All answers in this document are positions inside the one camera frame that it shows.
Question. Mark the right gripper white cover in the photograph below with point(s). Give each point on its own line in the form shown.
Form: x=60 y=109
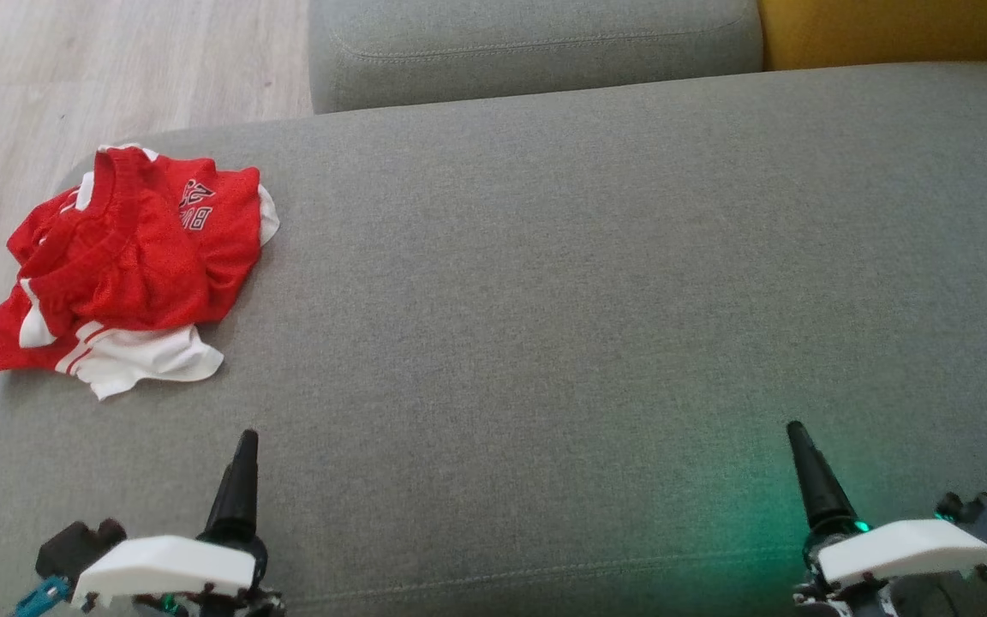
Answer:
x=905 y=553

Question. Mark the red basketball shorts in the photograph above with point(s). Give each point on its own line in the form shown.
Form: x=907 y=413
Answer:
x=142 y=257

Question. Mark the large yellow sofa back cushion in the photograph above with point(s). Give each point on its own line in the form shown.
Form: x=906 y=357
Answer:
x=888 y=30

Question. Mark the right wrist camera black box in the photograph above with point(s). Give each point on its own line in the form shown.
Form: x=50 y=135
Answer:
x=986 y=517

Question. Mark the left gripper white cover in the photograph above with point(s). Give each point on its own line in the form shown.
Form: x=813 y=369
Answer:
x=168 y=566

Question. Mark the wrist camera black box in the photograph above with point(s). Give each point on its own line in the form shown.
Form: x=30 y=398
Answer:
x=74 y=548
x=986 y=517

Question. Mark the large grey sofa seat cushion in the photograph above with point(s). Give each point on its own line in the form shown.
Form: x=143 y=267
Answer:
x=545 y=300

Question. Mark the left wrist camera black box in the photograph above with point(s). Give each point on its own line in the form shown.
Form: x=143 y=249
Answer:
x=74 y=548

